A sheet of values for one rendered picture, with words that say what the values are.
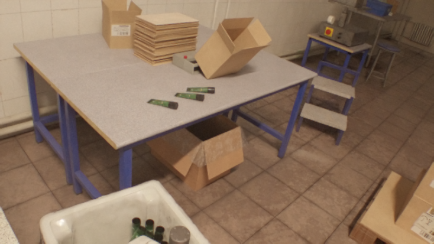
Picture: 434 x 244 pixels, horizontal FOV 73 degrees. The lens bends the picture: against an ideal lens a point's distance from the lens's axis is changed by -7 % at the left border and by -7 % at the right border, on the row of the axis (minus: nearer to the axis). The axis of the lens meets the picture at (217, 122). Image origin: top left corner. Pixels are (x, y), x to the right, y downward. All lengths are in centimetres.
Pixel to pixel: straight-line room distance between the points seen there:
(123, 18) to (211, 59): 66
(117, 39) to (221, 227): 134
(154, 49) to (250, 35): 57
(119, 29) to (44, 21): 59
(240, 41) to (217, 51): 27
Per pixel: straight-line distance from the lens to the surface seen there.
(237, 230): 198
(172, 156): 205
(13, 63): 250
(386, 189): 256
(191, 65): 186
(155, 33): 189
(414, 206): 219
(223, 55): 172
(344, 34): 420
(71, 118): 179
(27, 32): 246
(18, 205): 214
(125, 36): 217
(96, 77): 176
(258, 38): 190
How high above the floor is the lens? 147
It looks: 30 degrees down
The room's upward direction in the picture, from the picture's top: 11 degrees clockwise
